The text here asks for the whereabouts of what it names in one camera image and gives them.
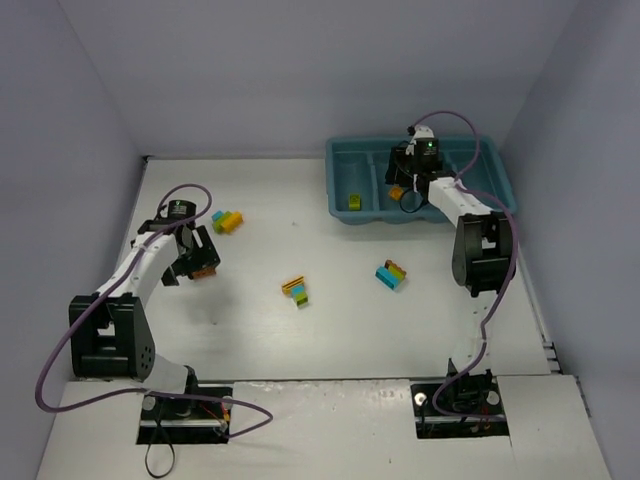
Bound light blue long lego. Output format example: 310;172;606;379
375;266;403;290

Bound light blue small lego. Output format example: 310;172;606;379
290;285;306;298

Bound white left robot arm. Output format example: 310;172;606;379
69;200;220;417

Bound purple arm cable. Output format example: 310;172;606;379
414;110;519;417
35;183;275;440

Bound lime green small lego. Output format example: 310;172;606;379
293;292;309;308

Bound brown lego plate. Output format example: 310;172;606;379
384;259;401;270

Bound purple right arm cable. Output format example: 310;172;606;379
414;110;519;417

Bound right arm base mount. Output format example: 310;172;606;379
410;378;510;440

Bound teal divided plastic tray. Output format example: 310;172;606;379
325;135;517;225

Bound lime green sloped lego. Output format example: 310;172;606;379
348;194;362;211

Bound black loose cable loop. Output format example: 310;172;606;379
143;409;177;477

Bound yellow black striped lego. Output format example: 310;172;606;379
281;276;304;295

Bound lime green lego brick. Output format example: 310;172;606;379
213;212;244;234

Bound lime green curved lego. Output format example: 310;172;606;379
385;267;406;281

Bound brown lego brick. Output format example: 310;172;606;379
191;267;216;281

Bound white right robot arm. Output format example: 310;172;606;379
385;137;518;404

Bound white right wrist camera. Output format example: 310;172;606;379
407;124;435;145

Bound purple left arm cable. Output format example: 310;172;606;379
35;183;275;440

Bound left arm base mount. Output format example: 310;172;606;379
136;384;233;445

